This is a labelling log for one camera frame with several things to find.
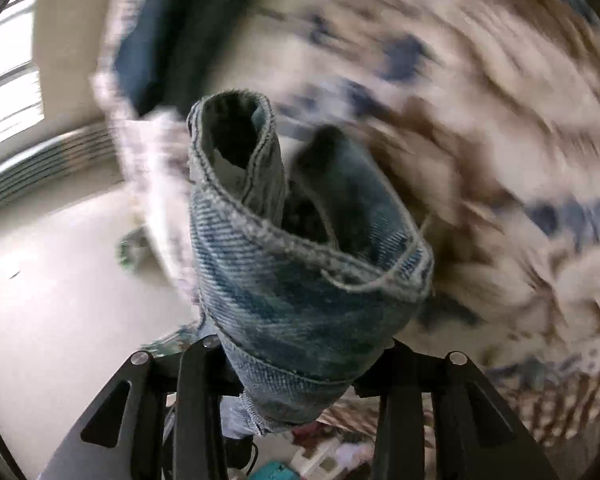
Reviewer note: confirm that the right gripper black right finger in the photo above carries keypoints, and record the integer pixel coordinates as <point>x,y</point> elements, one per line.
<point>478,435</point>

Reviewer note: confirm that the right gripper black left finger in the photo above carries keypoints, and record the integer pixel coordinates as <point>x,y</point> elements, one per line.
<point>119,435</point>

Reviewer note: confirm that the light blue denim shorts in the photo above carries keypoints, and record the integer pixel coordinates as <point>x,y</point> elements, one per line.
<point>304,272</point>

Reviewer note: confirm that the left striped grey curtain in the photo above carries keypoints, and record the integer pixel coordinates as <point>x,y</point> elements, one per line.
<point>53,159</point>

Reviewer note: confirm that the floral bed quilt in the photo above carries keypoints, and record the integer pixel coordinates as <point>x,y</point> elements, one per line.
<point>485,117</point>

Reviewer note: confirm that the white framed window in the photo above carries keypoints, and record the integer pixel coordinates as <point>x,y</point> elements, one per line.
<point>21,104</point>

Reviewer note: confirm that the folded dark blue jeans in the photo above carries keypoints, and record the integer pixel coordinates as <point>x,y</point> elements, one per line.
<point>166,58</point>

